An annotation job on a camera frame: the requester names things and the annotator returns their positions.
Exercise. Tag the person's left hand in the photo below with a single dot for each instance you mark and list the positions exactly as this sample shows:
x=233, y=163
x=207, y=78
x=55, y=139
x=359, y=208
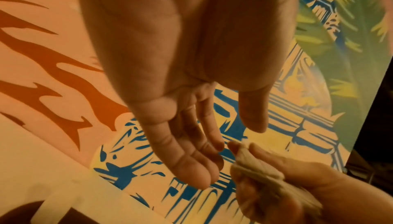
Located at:
x=184, y=48

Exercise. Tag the person's right hand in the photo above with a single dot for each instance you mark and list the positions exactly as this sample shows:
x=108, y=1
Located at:
x=350, y=199

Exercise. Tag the white tea bag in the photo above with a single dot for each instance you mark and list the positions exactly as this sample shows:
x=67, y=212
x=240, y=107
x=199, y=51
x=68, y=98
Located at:
x=270, y=179

